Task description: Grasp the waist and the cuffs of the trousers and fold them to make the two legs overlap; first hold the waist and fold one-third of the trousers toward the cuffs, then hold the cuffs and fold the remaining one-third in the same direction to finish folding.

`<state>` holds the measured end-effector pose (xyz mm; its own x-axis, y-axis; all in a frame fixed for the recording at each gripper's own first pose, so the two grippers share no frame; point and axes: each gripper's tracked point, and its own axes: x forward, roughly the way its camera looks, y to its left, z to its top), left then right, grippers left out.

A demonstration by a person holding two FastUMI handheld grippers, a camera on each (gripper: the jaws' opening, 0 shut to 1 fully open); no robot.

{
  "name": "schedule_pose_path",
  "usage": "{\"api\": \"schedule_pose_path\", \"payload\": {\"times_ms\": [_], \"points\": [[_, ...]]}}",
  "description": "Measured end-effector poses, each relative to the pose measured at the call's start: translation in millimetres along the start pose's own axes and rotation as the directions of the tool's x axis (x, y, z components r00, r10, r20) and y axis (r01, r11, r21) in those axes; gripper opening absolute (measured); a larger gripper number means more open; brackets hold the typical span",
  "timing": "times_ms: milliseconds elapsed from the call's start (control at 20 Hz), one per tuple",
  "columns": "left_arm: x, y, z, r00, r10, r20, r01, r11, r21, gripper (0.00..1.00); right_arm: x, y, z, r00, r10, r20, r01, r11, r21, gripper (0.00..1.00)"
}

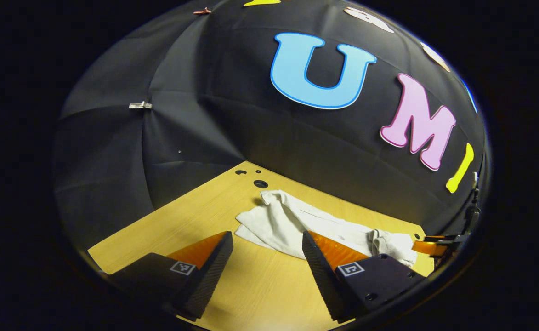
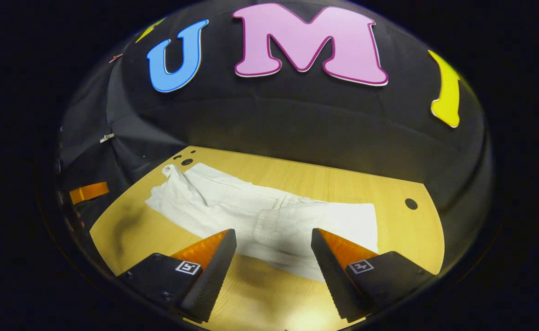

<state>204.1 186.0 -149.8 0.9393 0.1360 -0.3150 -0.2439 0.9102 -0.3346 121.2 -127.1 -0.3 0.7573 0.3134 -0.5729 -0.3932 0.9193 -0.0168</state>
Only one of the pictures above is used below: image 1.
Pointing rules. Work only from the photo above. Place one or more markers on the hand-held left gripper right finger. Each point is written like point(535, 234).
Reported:
point(324, 280)

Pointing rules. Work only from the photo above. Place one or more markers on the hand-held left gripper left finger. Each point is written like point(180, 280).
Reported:
point(207, 280)

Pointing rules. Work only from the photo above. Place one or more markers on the black backdrop cloth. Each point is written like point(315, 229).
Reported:
point(205, 92)

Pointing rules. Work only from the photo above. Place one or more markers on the white metal clip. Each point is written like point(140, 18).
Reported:
point(140, 105)

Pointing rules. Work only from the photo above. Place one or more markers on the white jeans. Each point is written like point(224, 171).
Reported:
point(287, 225)

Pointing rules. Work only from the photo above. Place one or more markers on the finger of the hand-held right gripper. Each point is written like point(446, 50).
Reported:
point(430, 246)

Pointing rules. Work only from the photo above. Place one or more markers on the copper clip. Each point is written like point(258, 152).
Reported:
point(202, 11)

